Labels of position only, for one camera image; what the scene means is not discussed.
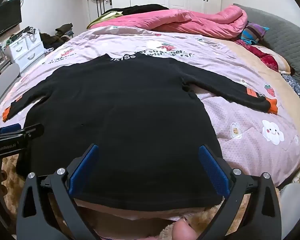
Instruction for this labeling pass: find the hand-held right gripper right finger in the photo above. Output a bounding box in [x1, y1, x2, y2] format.
[197, 144, 283, 240]

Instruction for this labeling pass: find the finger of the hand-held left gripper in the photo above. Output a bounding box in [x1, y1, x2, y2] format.
[0, 124, 22, 137]
[20, 124, 45, 140]

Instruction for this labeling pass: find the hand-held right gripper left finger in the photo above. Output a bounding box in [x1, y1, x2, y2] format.
[16, 144, 100, 240]

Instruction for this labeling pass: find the black sweater with orange cuffs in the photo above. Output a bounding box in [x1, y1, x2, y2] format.
[2, 53, 278, 212]

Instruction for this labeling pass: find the black clothes pile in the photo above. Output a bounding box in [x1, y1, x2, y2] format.
[39, 32, 67, 51]

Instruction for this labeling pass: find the olive clothes pile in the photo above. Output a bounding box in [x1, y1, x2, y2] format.
[55, 23, 74, 37]

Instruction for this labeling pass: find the person's right hand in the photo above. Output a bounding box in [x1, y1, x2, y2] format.
[172, 220, 199, 240]

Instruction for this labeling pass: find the pale grey chair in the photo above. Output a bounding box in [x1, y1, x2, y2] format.
[0, 64, 20, 110]

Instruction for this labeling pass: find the brown plush blanket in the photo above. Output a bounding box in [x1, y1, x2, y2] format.
[0, 154, 250, 240]

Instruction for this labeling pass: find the pink strawberry print bedsheet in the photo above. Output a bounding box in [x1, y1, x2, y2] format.
[0, 26, 300, 239]

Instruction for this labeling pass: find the white drawer cabinet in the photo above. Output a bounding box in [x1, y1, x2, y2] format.
[4, 29, 45, 70]

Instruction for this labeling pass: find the tan bed sheet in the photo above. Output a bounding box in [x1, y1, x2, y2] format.
[220, 39, 300, 143]

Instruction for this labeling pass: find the blue floral cloth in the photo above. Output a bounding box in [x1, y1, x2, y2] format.
[281, 74, 300, 110]

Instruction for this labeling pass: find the red cloth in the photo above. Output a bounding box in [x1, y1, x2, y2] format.
[236, 40, 280, 72]

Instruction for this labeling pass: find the cream pillow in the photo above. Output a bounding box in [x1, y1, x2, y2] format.
[252, 44, 293, 74]

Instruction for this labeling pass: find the green cloth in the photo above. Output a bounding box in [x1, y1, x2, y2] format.
[86, 12, 123, 29]

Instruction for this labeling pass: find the white door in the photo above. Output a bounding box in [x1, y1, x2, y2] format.
[89, 0, 113, 23]

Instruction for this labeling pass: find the striped multicolour pillow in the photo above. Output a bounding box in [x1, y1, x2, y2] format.
[241, 22, 269, 46]

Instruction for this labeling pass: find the pink quilt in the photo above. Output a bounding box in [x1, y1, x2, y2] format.
[90, 5, 248, 39]

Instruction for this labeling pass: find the grey quilted headboard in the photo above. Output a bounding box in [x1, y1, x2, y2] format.
[234, 4, 300, 93]

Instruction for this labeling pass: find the black clothing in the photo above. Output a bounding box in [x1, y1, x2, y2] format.
[102, 4, 169, 17]

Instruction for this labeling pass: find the black wall television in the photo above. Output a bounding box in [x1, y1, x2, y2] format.
[0, 0, 22, 43]

